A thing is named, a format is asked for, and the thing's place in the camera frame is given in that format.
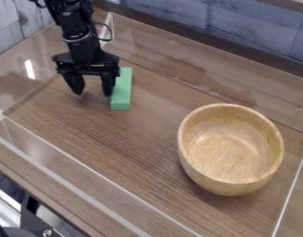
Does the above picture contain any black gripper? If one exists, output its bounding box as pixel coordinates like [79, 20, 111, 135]
[52, 52, 120, 97]

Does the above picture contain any green rectangular stick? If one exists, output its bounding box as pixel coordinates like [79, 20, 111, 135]
[109, 67, 132, 110]

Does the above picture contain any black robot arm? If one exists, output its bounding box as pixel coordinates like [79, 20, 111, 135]
[28, 0, 120, 96]

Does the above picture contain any wooden bowl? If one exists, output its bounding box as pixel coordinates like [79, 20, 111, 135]
[176, 104, 284, 196]

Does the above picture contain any clear acrylic table barrier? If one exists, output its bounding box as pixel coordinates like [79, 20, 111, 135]
[0, 109, 203, 237]

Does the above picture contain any clear acrylic corner bracket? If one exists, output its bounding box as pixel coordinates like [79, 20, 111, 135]
[92, 13, 115, 47]

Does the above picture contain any black table frame bracket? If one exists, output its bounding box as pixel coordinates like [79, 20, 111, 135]
[20, 194, 63, 237]

